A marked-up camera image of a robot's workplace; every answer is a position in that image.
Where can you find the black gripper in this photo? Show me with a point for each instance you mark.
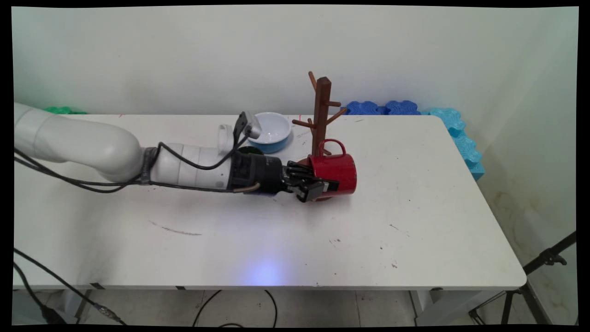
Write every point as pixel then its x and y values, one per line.
pixel 256 173

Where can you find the red enamel mug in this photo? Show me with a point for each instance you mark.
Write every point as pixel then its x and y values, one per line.
pixel 339 170

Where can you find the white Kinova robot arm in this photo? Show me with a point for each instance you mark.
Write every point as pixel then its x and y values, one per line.
pixel 92 143

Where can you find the white and blue bowl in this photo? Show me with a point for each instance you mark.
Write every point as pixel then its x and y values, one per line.
pixel 274 129

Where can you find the dark green enamel mug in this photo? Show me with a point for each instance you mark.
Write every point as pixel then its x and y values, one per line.
pixel 251 150

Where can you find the brown wooden mug tree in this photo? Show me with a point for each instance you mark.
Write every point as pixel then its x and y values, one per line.
pixel 321 108

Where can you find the dark blue foam mat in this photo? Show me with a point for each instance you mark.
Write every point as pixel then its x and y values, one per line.
pixel 364 109
pixel 402 108

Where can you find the light blue foam mat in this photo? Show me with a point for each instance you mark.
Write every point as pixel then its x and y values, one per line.
pixel 463 138

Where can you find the black tripod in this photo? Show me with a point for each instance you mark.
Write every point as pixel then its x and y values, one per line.
pixel 548 256

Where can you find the green foam mat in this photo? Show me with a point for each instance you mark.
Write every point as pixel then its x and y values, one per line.
pixel 62 110

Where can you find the grey table leg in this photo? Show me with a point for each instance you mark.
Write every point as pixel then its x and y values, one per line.
pixel 83 304

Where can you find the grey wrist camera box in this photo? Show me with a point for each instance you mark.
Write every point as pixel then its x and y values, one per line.
pixel 251 123

